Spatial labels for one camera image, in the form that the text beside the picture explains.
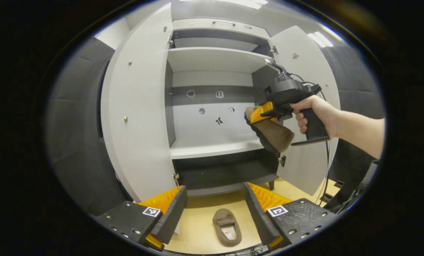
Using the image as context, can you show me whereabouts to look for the small ceiling light panel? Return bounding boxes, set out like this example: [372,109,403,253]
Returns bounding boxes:
[306,31,334,48]

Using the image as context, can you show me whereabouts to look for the white shoe cabinet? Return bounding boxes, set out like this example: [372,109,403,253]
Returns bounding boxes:
[164,18,287,198]

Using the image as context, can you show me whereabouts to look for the white cabinet drawer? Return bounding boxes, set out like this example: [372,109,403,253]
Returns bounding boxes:
[172,18,271,40]

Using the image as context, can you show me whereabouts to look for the white cabinet door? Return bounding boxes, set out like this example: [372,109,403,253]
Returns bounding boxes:
[101,3,179,202]
[267,26,340,196]

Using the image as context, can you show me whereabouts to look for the long ceiling light panel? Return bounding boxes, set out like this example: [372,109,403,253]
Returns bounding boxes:
[180,0,269,10]

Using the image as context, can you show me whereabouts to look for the white cabinet shelf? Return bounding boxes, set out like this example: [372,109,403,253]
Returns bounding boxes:
[169,139,266,160]
[167,47,273,73]

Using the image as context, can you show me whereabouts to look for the black backdrop cloth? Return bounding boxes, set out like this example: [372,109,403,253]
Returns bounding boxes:
[319,44,387,189]
[45,37,127,215]

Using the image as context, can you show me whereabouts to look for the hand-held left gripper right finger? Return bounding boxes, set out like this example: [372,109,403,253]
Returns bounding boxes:
[243,182,339,251]

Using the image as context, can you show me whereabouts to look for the brown slipper shoe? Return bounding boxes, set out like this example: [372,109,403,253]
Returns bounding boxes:
[244,106,295,154]
[212,208,242,247]

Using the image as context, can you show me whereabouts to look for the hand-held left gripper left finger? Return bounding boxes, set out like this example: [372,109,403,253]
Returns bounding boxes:
[93,185,188,252]

